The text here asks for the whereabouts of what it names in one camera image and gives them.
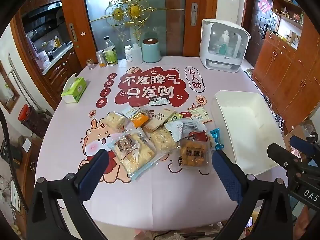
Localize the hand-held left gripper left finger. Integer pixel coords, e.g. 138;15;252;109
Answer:
26;149;110;240

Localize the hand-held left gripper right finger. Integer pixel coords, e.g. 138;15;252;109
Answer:
212;149;298;240

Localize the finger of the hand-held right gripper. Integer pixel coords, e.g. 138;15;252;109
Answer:
267;143;309;180
289;135;320;162

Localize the white plastic bin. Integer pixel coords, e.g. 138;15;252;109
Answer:
211;89;288;176

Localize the large clear pastry packet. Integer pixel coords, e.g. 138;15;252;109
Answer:
107;127;157;182

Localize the red foil snack packet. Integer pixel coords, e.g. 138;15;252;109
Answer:
184;131;209;144

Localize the orange snack packet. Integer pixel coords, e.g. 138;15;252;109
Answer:
132;107;152;128

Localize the person's right forearm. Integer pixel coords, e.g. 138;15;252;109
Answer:
299;206;320;240

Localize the clear packet of fried snacks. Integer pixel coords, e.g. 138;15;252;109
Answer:
174;139;212;174

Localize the cardboard box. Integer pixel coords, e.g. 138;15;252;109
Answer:
284;120;318;153

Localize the small blue snack packet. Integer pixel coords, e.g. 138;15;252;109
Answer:
209;128;221;151

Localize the clear packet of pale puffs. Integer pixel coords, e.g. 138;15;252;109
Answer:
103;112;127;132

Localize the crumpled white blue packet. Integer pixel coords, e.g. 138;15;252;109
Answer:
164;119;208;142

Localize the white red barcode packet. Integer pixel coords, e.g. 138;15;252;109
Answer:
188;106;210;123

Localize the small blue white packet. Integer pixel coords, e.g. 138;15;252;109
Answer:
121;106;138;119

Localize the clear rice cracker packet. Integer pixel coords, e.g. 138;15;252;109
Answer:
149;127;179;154

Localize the green snack packet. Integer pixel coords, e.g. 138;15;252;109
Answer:
171;112;192;123

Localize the brown paper snack packet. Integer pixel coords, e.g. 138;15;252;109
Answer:
143;107;177;132

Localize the green tissue box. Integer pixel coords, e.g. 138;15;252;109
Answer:
61;73;87;103

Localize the red plastic item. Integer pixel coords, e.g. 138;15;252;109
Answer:
19;104;32;122

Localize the black white snack packet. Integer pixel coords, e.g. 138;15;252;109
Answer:
148;97;171;107

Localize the printed pink tablecloth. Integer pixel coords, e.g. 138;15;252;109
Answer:
34;56;289;232

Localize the metal can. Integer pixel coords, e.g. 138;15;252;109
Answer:
96;50;106;67

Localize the green label glass bottle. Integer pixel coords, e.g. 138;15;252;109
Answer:
103;36;118;66

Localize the white countertop sterilizer appliance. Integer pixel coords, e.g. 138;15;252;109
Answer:
199;18;251;73

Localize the white plastic bottle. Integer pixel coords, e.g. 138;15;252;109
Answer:
131;43;143;63

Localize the brown entrance door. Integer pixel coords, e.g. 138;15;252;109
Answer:
246;0;273;65

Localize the mint canister with brown lid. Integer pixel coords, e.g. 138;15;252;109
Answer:
142;38;162;63

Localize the glass door with gold ornament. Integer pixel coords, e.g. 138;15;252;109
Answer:
82;0;187;60

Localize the wooden wall cabinet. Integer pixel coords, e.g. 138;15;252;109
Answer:
251;0;320;135

